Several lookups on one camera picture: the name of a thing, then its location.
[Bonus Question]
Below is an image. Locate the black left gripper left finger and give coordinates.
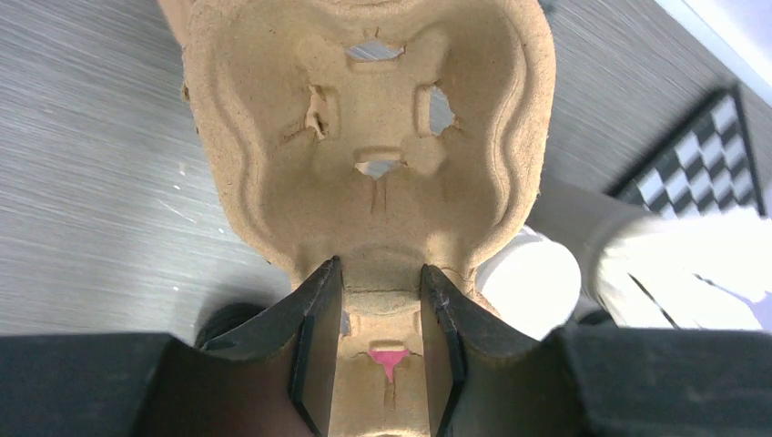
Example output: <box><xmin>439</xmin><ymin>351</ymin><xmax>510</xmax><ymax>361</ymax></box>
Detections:
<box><xmin>1</xmin><ymin>257</ymin><xmax>342</xmax><ymax>436</ymax></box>

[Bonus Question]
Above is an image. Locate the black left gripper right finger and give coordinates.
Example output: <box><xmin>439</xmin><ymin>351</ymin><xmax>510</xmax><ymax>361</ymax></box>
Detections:
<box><xmin>420</xmin><ymin>265</ymin><xmax>771</xmax><ymax>436</ymax></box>

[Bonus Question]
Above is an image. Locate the stack of paper cups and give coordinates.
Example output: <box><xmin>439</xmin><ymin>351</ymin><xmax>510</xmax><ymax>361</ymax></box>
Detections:
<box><xmin>475</xmin><ymin>226</ymin><xmax>582</xmax><ymax>340</ymax></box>

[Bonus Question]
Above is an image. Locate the single brown pulp carrier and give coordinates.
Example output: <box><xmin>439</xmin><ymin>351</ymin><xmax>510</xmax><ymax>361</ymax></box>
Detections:
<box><xmin>160</xmin><ymin>1</ymin><xmax>555</xmax><ymax>436</ymax></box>

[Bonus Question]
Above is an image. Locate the yellow pink paper bag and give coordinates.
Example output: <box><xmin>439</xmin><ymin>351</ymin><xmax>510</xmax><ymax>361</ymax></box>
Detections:
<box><xmin>368</xmin><ymin>347</ymin><xmax>411</xmax><ymax>383</ymax></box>

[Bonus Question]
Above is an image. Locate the stack of black cup lids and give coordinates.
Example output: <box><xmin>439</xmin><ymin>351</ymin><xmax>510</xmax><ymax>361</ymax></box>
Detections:
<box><xmin>194</xmin><ymin>302</ymin><xmax>266</xmax><ymax>350</ymax></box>

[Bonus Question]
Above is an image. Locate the white paper-wrapped straws bundle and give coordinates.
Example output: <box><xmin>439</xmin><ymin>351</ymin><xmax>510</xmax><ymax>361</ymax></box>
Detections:
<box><xmin>527</xmin><ymin>176</ymin><xmax>771</xmax><ymax>332</ymax></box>

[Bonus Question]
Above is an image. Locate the black white checkerboard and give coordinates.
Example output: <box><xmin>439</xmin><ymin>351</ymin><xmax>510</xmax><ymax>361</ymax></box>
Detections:
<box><xmin>608</xmin><ymin>83</ymin><xmax>767</xmax><ymax>219</ymax></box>

